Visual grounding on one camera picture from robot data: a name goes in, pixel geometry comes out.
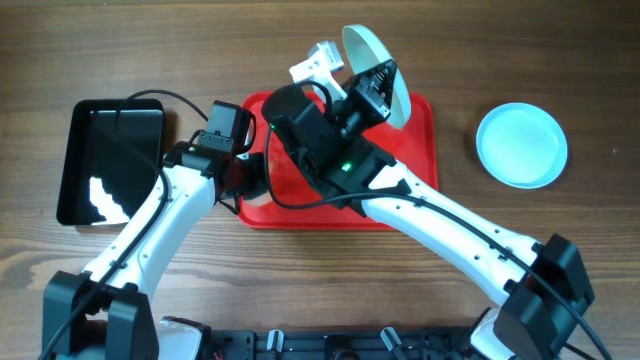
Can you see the black water tray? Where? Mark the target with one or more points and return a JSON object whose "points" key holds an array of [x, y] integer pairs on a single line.
{"points": [[103, 183]]}

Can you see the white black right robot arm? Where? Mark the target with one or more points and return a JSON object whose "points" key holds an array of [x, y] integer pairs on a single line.
{"points": [[539, 290]]}

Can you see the light blue plate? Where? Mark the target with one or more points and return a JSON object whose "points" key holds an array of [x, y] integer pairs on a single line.
{"points": [[364, 50], [522, 146]]}

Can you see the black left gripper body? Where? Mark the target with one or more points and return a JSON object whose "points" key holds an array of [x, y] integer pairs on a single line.
{"points": [[251, 176]]}

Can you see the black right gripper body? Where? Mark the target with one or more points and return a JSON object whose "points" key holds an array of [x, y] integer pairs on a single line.
{"points": [[368, 93]]}

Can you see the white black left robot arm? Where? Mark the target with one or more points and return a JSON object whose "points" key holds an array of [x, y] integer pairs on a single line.
{"points": [[104, 312]]}

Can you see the red plastic tray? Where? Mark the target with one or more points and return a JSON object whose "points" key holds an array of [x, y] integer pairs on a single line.
{"points": [[414, 145]]}

